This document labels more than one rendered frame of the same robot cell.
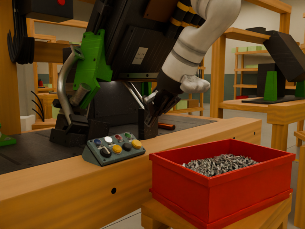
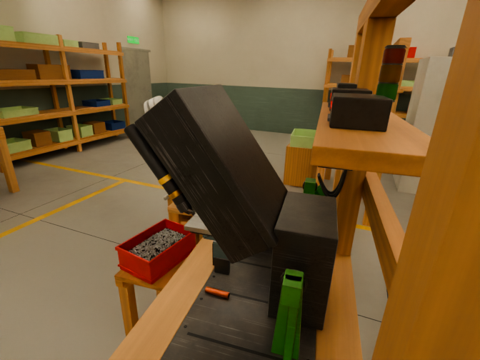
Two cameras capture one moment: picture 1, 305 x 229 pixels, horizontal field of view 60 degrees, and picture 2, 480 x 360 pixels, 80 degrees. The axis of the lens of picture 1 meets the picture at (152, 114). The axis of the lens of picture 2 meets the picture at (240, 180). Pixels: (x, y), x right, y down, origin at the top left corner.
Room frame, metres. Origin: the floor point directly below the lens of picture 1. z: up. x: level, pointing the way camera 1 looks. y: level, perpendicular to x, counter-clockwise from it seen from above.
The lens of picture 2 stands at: (1.87, -0.36, 1.67)
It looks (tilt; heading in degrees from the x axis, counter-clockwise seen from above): 21 degrees down; 153
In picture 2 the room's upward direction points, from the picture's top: 2 degrees clockwise
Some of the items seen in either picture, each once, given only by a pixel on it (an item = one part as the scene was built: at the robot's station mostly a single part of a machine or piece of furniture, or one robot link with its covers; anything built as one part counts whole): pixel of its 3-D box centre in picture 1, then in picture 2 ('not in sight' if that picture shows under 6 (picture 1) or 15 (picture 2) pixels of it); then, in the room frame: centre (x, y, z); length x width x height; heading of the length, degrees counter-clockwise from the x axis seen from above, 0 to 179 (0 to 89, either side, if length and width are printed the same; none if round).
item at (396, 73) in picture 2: not in sight; (390, 74); (1.33, 0.33, 1.67); 0.05 x 0.05 x 0.05
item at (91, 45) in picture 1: (95, 61); not in sight; (0.94, 0.20, 1.17); 0.13 x 0.12 x 0.20; 137
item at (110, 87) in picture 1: (103, 87); (303, 253); (1.21, 0.22, 1.07); 0.30 x 0.18 x 0.34; 137
